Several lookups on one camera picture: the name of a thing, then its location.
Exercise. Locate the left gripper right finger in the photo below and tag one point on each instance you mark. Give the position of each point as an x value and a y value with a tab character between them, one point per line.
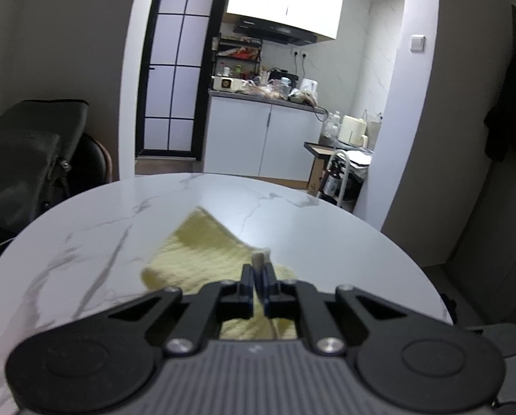
325	322

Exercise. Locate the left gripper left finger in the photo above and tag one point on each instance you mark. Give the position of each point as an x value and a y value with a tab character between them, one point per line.
176	321

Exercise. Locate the yellow knitted towel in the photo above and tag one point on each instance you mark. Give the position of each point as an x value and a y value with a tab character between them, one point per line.
201	251

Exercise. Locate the white rolling cart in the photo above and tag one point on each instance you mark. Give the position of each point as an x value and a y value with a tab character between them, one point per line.
338	174

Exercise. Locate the dark wooden chair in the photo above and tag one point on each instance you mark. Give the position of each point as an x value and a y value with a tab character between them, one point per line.
91	165

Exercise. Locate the cream cylindrical appliance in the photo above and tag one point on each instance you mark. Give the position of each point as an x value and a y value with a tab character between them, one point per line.
353	131

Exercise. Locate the white lower kitchen cabinet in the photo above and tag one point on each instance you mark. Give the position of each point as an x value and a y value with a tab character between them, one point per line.
261	138

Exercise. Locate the dark bag on chair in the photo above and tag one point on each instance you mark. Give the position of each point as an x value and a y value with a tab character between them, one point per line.
37	140

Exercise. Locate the white electric kettle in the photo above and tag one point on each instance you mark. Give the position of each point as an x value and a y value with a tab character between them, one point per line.
309	88

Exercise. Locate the white toaster appliance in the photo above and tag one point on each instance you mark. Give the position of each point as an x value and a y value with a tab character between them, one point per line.
228	84

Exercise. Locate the black kitchen spice rack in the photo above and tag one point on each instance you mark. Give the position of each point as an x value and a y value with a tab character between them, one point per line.
237	57

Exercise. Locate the black range hood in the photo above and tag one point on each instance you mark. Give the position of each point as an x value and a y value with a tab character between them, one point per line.
273	31

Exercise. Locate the black framed glass door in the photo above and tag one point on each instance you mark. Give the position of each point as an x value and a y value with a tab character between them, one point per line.
176	72

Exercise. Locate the white wall light switch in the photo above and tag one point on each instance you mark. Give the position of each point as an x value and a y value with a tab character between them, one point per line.
417	44

